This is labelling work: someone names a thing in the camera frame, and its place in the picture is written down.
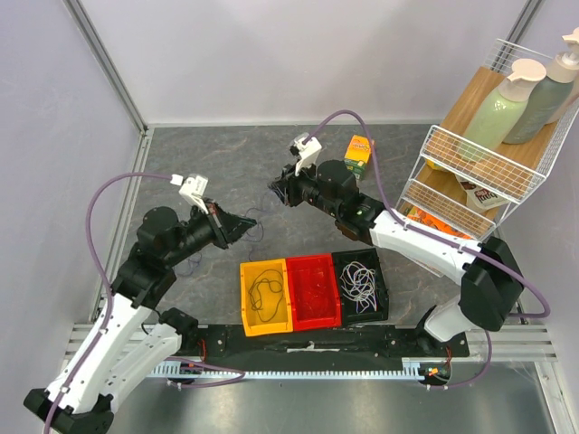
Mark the yellow plastic bin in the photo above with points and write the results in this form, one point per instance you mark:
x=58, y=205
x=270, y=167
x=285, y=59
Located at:
x=265, y=298

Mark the white wire shelf rack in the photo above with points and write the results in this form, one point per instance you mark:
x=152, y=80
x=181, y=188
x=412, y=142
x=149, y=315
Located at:
x=512, y=172

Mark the orange green carton box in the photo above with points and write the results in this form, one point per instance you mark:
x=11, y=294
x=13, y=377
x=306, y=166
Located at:
x=358, y=155

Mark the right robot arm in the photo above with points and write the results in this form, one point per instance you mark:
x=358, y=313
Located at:
x=483, y=270

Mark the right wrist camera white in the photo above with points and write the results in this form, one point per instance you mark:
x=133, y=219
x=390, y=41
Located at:
x=306, y=150

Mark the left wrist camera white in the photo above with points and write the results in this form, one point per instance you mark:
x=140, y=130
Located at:
x=191, y=189

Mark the brown snack packet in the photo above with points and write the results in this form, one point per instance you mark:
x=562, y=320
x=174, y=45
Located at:
x=478, y=198

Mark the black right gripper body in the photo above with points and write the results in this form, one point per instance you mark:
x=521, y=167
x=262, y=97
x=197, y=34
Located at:
x=289, y=188

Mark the dark green pump bottle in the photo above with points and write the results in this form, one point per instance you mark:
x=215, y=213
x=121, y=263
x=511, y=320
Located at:
x=540, y=106

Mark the red plastic bin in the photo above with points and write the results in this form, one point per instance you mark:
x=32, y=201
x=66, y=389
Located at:
x=315, y=302

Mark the orange snack packets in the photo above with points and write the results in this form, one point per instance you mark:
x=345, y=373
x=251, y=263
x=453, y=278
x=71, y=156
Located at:
x=418, y=215

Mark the grey cable duct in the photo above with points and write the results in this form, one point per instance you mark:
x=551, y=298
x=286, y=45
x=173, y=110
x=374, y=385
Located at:
x=407, y=371

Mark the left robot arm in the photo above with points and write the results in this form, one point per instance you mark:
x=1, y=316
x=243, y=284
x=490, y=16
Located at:
x=86, y=395

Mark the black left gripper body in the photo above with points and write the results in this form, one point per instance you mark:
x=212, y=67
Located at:
x=198, y=231

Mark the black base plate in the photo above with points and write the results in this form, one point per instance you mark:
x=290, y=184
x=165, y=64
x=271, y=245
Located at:
x=230, y=340

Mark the aluminium corner post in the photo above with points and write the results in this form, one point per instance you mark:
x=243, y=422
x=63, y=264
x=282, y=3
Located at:
x=91, y=36

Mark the black plastic bin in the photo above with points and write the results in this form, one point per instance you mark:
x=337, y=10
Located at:
x=361, y=286

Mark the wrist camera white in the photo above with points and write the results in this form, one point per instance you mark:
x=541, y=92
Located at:
x=306, y=150
x=191, y=189

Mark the light green pump bottle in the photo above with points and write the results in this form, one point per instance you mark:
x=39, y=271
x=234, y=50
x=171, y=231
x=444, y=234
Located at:
x=501, y=110

